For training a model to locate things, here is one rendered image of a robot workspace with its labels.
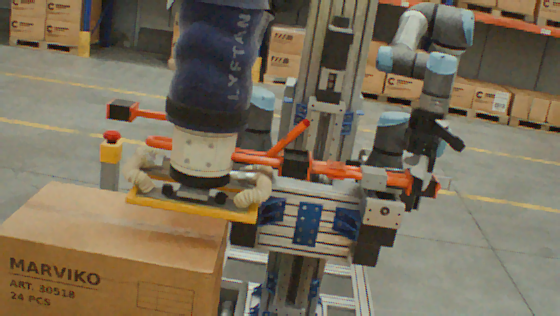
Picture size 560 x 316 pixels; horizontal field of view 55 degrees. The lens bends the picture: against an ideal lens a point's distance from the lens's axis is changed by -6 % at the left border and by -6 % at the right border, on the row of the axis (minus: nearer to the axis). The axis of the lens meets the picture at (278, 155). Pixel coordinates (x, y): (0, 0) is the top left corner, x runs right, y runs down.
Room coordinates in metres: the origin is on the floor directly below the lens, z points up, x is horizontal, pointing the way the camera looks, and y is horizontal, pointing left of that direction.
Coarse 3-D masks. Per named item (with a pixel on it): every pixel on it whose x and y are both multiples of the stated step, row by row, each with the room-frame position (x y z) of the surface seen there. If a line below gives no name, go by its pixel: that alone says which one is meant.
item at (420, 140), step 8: (416, 112) 1.46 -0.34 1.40; (424, 112) 1.45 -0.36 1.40; (416, 120) 1.47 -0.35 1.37; (424, 120) 1.46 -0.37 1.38; (432, 120) 1.46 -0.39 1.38; (408, 128) 1.48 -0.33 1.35; (416, 128) 1.46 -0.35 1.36; (424, 128) 1.46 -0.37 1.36; (408, 136) 1.48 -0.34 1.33; (416, 136) 1.44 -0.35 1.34; (424, 136) 1.44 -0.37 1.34; (432, 136) 1.45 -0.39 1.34; (408, 144) 1.44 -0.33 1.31; (416, 144) 1.44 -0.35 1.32; (424, 144) 1.44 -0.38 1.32; (432, 144) 1.44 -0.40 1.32; (408, 152) 1.44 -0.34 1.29; (416, 152) 1.44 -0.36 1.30; (424, 152) 1.44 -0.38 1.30
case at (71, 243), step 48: (48, 192) 1.55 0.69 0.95; (96, 192) 1.62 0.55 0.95; (0, 240) 1.25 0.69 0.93; (48, 240) 1.27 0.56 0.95; (96, 240) 1.32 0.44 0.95; (144, 240) 1.36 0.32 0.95; (192, 240) 1.41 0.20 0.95; (0, 288) 1.25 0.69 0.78; (48, 288) 1.25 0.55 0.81; (96, 288) 1.25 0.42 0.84; (144, 288) 1.26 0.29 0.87; (192, 288) 1.26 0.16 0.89
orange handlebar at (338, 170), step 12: (156, 144) 1.42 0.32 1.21; (168, 144) 1.42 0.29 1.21; (240, 156) 1.43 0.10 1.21; (252, 156) 1.43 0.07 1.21; (276, 156) 1.47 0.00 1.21; (312, 168) 1.43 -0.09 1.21; (324, 168) 1.44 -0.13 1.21; (336, 168) 1.43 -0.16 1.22; (348, 168) 1.48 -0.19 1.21; (360, 168) 1.48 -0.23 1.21; (360, 180) 1.44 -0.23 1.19; (396, 180) 1.44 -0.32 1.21
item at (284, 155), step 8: (280, 152) 1.48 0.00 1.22; (288, 152) 1.49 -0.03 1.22; (296, 152) 1.50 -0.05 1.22; (304, 152) 1.50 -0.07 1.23; (280, 160) 1.42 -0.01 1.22; (288, 160) 1.41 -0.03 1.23; (296, 160) 1.41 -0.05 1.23; (304, 160) 1.45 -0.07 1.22; (312, 160) 1.43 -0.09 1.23; (280, 168) 1.42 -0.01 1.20; (288, 168) 1.42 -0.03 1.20; (296, 168) 1.42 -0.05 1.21; (304, 168) 1.42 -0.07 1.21; (288, 176) 1.41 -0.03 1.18; (296, 176) 1.41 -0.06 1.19; (304, 176) 1.41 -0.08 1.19
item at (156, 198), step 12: (132, 192) 1.34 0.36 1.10; (156, 192) 1.35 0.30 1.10; (168, 192) 1.34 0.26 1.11; (144, 204) 1.31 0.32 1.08; (156, 204) 1.31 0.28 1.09; (168, 204) 1.31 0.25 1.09; (180, 204) 1.32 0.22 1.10; (192, 204) 1.32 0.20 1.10; (204, 204) 1.33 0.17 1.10; (216, 204) 1.34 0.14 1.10; (228, 204) 1.36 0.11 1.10; (252, 204) 1.39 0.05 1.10; (216, 216) 1.31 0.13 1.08; (228, 216) 1.31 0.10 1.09; (240, 216) 1.31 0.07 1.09; (252, 216) 1.32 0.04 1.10
